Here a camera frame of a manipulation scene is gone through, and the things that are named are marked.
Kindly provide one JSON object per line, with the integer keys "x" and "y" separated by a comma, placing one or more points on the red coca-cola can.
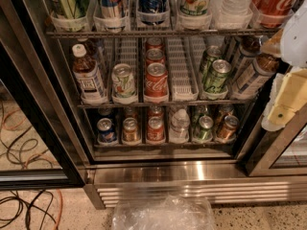
{"x": 156, "y": 80}
{"x": 155, "y": 56}
{"x": 154, "y": 43}
{"x": 155, "y": 129}

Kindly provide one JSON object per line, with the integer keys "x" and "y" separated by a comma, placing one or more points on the brown soda can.
{"x": 130, "y": 130}

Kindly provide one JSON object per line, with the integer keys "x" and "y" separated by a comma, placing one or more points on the left iced tea bottle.
{"x": 87, "y": 74}

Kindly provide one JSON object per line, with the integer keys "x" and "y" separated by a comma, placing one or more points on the rear green soda can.
{"x": 210, "y": 54}

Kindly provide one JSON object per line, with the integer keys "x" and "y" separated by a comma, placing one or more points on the white 7up can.
{"x": 123, "y": 80}

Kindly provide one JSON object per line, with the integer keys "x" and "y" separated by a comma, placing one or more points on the top white bottle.
{"x": 235, "y": 0}

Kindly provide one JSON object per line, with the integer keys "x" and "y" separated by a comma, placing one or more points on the right front tea bottle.
{"x": 263, "y": 67}

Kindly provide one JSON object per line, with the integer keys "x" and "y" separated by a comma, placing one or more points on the clear water bottle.
{"x": 179, "y": 127}

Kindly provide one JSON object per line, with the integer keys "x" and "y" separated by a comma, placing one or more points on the front green soda can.
{"x": 216, "y": 76}

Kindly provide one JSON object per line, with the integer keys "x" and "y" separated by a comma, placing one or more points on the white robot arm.
{"x": 293, "y": 43}

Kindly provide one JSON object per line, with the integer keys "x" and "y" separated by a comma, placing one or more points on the right rear tea bottle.
{"x": 247, "y": 50}

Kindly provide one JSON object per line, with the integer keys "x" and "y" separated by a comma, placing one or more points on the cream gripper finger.
{"x": 288, "y": 95}
{"x": 272, "y": 46}

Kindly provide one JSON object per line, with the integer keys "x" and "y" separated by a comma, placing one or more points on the glass fridge door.
{"x": 36, "y": 150}
{"x": 283, "y": 152}

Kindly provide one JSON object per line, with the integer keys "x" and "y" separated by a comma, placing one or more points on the stainless steel fridge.
{"x": 213, "y": 169}

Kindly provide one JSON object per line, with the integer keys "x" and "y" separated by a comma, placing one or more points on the left glass fridge door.
{"x": 36, "y": 150}

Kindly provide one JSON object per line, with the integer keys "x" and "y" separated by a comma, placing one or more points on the bottom red Coca-Cola can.
{"x": 155, "y": 129}

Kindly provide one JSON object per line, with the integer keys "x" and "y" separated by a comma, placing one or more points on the bottom orange soda can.
{"x": 227, "y": 127}

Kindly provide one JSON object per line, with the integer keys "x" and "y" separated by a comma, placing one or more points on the blue Pepsi can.
{"x": 106, "y": 131}

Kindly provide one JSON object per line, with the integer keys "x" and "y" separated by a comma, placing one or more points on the rear red Coca-Cola can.
{"x": 154, "y": 43}

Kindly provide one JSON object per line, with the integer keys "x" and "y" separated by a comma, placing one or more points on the top Coca-Cola can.
{"x": 272, "y": 13}

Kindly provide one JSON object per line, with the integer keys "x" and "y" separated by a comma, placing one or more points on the bottom green soda can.
{"x": 203, "y": 129}

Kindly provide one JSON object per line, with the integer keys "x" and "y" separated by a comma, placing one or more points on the front red Coca-Cola can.
{"x": 156, "y": 80}

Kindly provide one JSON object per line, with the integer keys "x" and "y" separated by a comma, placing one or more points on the green soda can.
{"x": 210, "y": 54}
{"x": 216, "y": 76}
{"x": 203, "y": 129}

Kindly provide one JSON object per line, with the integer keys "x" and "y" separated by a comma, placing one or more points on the clear plastic bag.
{"x": 173, "y": 212}

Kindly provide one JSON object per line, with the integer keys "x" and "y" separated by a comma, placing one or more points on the right glass fridge door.
{"x": 283, "y": 152}

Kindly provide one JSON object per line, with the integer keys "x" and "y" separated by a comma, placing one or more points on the top Red Bull can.
{"x": 113, "y": 8}

